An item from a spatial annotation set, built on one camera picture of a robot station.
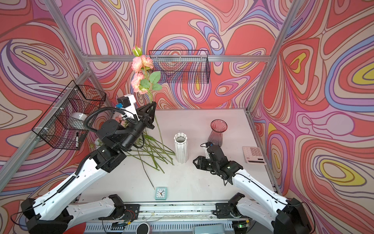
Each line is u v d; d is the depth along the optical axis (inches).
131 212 28.5
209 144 28.9
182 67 37.8
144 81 19.5
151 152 37.6
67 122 30.9
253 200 19.1
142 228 25.6
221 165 23.8
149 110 20.6
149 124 20.5
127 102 18.1
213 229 27.6
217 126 33.5
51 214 14.8
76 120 27.3
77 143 28.3
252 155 36.3
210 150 23.8
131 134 19.0
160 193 30.8
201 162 27.2
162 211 29.6
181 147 30.1
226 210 28.9
